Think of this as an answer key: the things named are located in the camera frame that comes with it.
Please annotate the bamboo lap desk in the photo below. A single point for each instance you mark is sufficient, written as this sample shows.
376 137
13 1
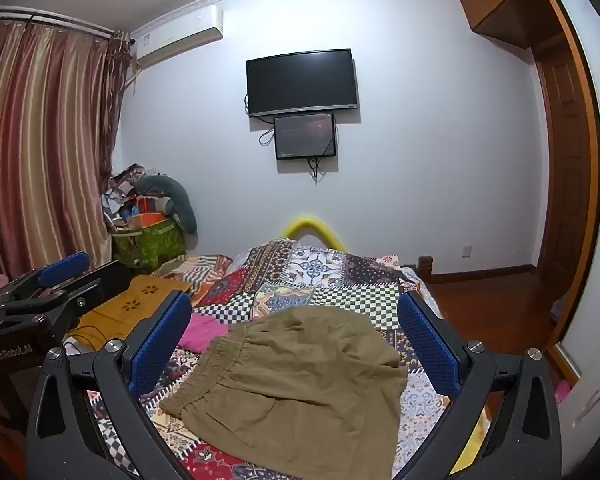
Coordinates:
145 294

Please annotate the patchwork printed blanket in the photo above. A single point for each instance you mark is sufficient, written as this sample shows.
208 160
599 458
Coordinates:
330 285

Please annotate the wooden door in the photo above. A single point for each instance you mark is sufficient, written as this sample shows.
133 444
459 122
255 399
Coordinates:
562 160

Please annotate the olive green pants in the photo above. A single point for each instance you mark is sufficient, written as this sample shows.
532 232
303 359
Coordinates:
290 390

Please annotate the striped red curtain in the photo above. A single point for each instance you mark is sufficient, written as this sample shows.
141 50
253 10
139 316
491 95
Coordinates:
40 135

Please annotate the green storage bag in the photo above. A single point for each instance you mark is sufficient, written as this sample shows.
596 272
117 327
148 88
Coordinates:
155 245

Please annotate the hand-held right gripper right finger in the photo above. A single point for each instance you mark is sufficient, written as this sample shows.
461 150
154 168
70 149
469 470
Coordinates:
429 345

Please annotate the black wall television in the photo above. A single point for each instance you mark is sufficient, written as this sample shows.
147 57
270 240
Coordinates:
300 82

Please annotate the white curtain rail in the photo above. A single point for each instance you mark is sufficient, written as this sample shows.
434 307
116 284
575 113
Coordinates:
55 22

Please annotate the pink garment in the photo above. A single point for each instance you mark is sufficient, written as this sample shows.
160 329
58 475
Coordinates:
200 332

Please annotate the white air conditioner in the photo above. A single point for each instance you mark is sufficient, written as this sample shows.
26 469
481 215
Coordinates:
180 35

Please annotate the yellow foam tube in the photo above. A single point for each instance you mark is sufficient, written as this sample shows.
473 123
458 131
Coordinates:
305 221

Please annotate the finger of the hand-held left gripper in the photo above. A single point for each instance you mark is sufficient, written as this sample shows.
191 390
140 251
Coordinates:
62 267
97 282

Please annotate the pile of mixed clutter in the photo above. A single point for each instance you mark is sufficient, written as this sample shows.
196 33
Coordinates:
125 185

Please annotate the small black monitor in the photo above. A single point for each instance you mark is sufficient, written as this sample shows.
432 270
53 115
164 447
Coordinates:
305 135

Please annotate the grey stuffed pillow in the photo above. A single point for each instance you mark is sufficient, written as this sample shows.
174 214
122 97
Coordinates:
180 195

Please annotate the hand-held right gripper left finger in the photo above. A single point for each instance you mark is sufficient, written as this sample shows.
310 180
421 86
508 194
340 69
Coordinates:
161 345

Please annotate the wooden bed post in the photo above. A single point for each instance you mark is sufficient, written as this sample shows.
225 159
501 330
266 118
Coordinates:
424 265

